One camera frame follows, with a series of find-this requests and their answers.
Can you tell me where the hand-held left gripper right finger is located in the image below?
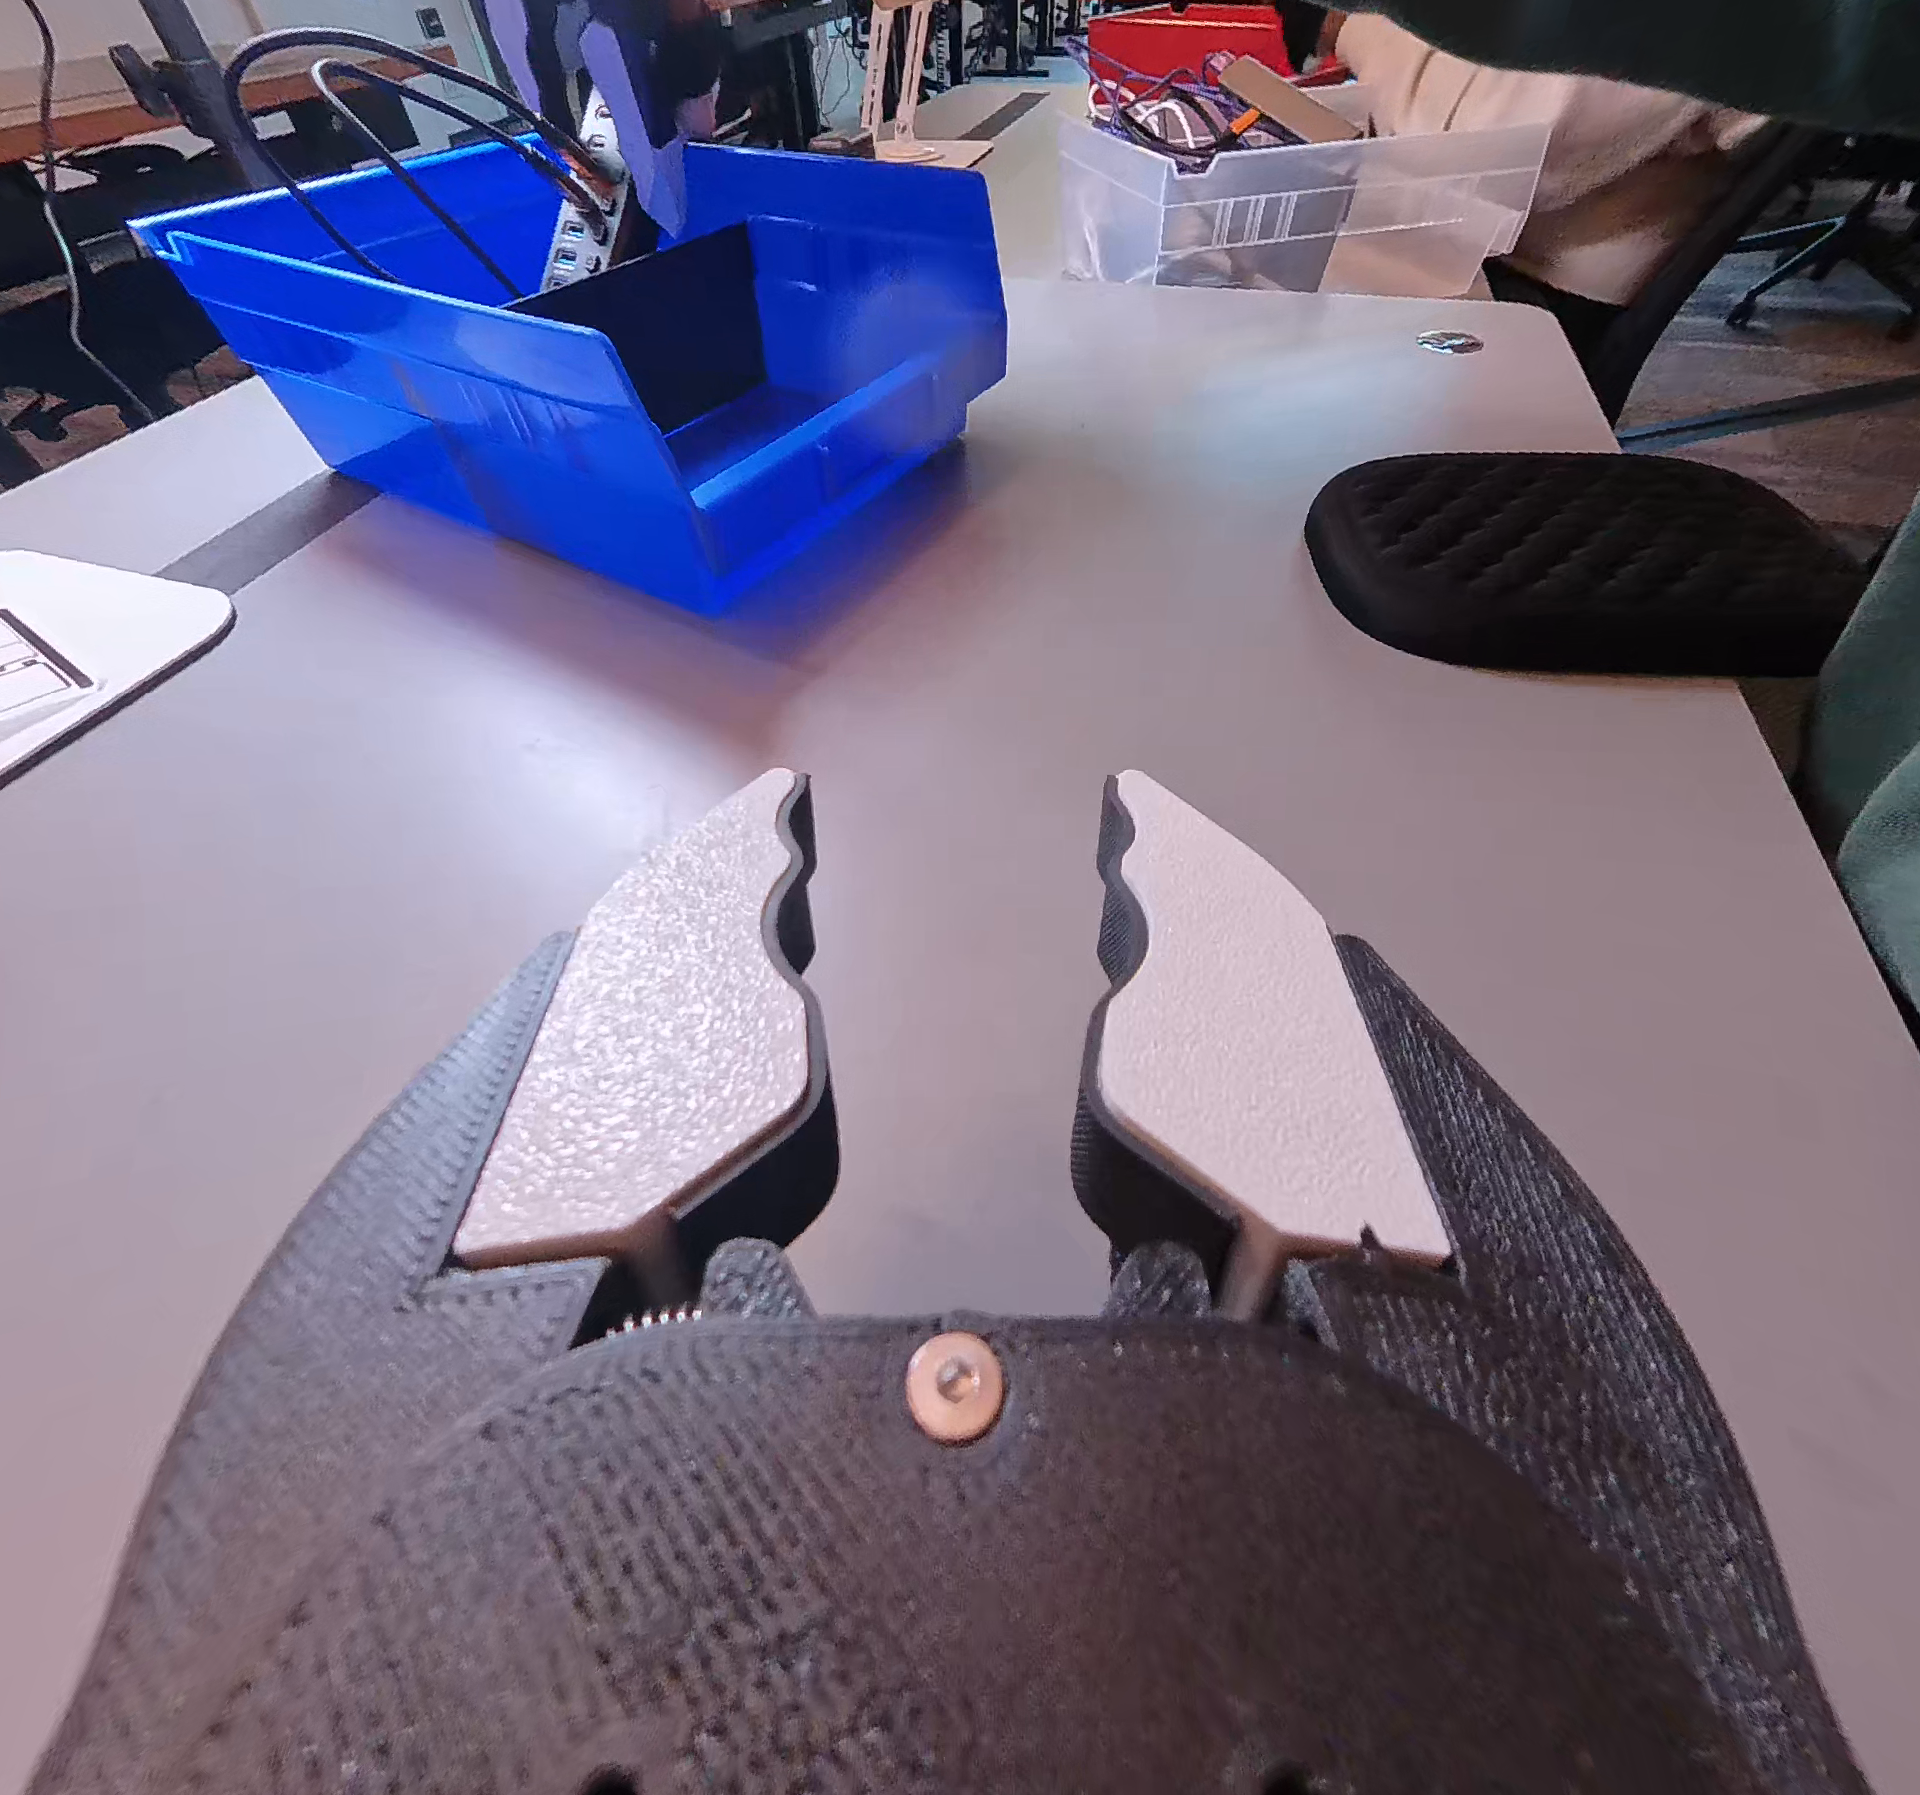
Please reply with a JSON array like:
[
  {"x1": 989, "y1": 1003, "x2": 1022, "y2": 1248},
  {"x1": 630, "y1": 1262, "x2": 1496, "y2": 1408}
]
[{"x1": 1072, "y1": 769, "x2": 1459, "y2": 1268}]

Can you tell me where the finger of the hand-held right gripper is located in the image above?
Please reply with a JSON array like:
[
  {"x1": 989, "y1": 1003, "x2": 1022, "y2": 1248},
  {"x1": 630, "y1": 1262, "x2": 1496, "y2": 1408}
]
[{"x1": 580, "y1": 13, "x2": 690, "y2": 241}]

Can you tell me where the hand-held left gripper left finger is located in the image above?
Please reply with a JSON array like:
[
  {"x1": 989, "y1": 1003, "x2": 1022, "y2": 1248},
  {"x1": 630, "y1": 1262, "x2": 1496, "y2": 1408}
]
[{"x1": 446, "y1": 769, "x2": 845, "y2": 1268}]

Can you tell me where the blue plastic bin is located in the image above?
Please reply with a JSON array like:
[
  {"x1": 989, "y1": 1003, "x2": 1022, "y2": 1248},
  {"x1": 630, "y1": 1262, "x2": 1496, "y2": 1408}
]
[{"x1": 128, "y1": 134, "x2": 1015, "y2": 612}]

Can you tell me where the black divider panel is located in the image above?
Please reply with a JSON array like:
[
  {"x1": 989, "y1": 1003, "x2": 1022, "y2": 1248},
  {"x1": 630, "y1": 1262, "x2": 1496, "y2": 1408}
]
[{"x1": 505, "y1": 225, "x2": 771, "y2": 431}]

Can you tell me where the red plastic bin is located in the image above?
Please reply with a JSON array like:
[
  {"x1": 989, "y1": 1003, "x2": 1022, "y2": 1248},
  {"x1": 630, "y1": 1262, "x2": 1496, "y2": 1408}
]
[{"x1": 1085, "y1": 0, "x2": 1357, "y2": 87}]

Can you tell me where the black mesh armrest pad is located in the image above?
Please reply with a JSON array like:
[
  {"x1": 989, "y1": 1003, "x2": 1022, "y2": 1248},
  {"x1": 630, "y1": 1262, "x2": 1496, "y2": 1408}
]
[{"x1": 1304, "y1": 455, "x2": 1874, "y2": 680}]

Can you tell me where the white document stand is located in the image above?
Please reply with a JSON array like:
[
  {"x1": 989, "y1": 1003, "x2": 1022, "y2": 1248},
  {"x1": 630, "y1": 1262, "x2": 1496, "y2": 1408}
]
[{"x1": 0, "y1": 552, "x2": 234, "y2": 780}]

